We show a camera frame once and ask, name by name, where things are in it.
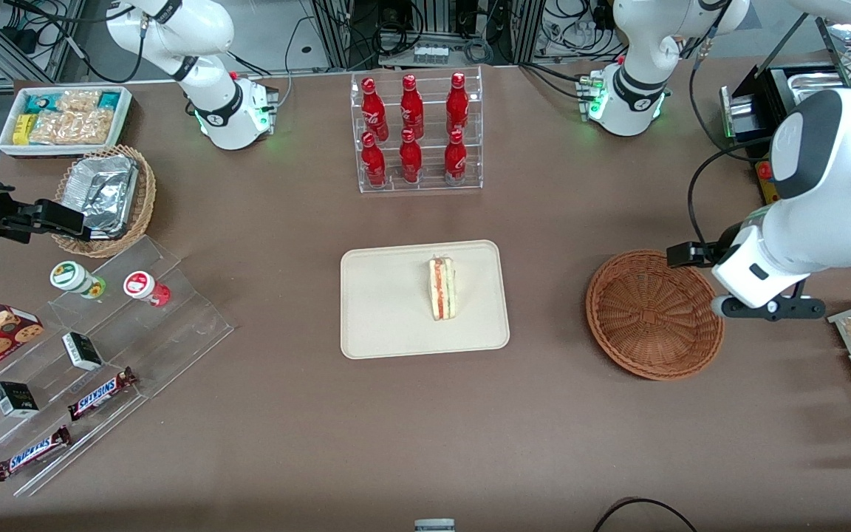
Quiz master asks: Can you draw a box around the triangle sandwich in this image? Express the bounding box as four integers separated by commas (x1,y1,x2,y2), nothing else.
428,255,459,321

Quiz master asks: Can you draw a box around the round brown wicker basket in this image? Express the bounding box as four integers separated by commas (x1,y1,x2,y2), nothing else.
586,250,725,381

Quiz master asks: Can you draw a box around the oval brown wicker basket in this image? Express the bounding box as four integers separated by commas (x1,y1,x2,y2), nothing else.
52,145,157,259

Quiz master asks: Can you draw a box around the beige plastic tray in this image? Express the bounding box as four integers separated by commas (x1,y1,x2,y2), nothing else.
341,239,510,361

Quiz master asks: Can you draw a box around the aluminium foil container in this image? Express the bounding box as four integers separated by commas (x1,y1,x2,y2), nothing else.
82,176,135,239
64,155,139,214

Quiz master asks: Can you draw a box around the green lid white cup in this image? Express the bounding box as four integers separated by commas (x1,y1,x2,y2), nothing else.
50,262,106,299

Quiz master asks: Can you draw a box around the white plastic snack bin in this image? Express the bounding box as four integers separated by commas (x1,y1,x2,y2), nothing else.
0,85,134,160

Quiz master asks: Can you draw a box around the yellow box with red button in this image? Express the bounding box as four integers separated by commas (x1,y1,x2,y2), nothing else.
756,157,782,205

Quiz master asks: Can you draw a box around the large clear rice cracker bag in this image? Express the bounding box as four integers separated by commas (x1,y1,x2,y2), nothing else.
29,109,115,146

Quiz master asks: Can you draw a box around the red lid white cup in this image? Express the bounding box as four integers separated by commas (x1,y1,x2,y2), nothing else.
123,271,171,307

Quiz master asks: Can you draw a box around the small clear rice cracker bag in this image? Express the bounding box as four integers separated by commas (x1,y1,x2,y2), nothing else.
56,89,103,113

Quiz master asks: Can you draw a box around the small black box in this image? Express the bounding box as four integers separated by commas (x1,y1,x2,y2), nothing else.
62,332,103,372
0,381,40,419

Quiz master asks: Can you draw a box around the black food warmer cabinet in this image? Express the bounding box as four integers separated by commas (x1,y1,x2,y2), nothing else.
720,15,851,208

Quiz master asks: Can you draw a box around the clear acrylic stepped shelf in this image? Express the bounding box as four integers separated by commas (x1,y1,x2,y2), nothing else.
0,235,235,497

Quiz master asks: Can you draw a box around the Snickers chocolate bar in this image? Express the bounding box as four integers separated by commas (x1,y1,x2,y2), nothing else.
68,367,138,422
0,425,72,482

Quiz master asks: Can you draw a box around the stainless steel pan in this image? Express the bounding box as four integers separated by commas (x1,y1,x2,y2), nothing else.
787,65,851,93

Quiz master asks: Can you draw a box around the clear acrylic bottle rack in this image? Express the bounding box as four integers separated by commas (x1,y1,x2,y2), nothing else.
350,65,484,194

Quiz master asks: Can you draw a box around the red cola bottle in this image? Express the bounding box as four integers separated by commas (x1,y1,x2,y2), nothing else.
400,74,426,140
445,72,471,135
361,132,389,188
444,129,469,185
399,129,424,185
361,77,389,141

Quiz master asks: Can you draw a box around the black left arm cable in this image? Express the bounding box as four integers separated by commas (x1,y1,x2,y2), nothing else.
686,140,755,252

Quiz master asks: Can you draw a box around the black looped table cable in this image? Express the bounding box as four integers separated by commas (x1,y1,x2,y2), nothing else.
593,497,698,532

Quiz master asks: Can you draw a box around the aluminium frame rack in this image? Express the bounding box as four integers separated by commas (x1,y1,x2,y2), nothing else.
311,0,544,71

